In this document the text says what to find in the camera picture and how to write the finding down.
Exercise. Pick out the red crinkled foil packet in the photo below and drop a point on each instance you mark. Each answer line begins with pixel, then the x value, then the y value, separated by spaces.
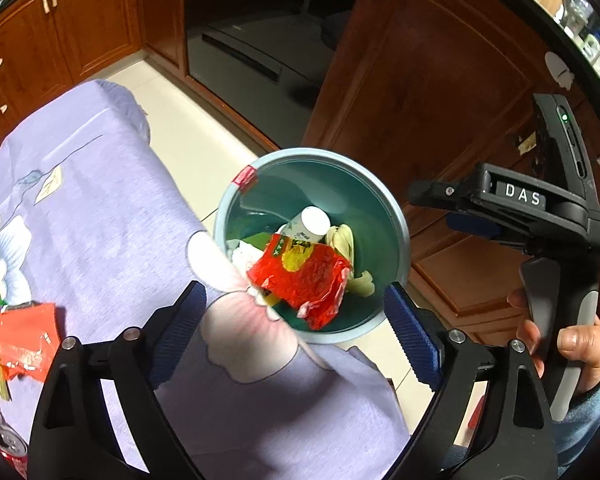
pixel 305 275

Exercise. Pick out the purple floral tablecloth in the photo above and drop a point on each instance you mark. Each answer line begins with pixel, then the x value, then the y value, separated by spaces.
pixel 105 220

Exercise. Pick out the wooden side cabinet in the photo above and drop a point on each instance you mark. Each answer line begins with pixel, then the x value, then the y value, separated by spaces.
pixel 430 85

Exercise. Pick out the wooden cabinet with drawers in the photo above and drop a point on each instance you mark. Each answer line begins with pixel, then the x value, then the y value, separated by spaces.
pixel 80 30

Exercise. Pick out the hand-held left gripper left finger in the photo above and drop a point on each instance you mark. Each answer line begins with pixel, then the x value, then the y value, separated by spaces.
pixel 180 335

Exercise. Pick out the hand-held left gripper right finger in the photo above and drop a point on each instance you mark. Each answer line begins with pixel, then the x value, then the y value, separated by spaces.
pixel 412 337

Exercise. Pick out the teal trash bin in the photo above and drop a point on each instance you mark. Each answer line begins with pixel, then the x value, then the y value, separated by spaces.
pixel 280 195

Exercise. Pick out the person's right forearm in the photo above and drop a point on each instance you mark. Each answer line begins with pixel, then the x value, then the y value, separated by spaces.
pixel 585 430

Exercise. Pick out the white tissue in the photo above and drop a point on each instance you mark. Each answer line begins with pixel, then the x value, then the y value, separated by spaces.
pixel 245 260

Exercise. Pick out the orange-red snack packet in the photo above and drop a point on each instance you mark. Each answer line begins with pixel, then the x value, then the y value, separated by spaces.
pixel 25 340

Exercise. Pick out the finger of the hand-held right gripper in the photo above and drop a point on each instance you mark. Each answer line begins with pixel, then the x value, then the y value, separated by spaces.
pixel 475 225
pixel 440 194

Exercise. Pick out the small white bottle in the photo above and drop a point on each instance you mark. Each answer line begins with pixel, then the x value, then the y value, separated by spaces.
pixel 310 225

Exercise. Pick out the built-in oven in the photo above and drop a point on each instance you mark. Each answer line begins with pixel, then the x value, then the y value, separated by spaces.
pixel 260 25

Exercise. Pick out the pale corn husk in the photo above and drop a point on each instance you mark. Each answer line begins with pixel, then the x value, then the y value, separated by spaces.
pixel 345 245

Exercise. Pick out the red cola can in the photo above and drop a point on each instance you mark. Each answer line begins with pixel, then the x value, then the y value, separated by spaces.
pixel 10 447

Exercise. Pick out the person's right hand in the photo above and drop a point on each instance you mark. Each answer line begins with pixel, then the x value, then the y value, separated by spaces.
pixel 587 350

